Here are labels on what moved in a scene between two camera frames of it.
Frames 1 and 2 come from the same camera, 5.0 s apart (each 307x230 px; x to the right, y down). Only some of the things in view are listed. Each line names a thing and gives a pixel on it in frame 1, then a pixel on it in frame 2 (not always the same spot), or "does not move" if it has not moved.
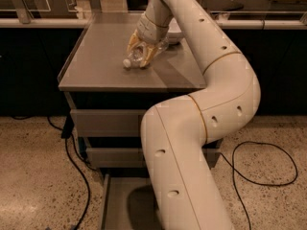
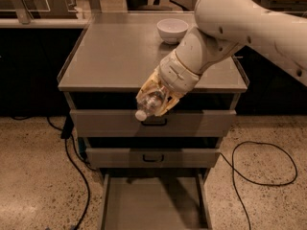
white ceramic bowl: [175, 32] does not move
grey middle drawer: [125, 157] does not move
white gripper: [151, 28] to [177, 74]
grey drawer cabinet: [107, 102] does not move
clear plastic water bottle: [140, 52] to [152, 103]
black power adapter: [67, 128] does not move
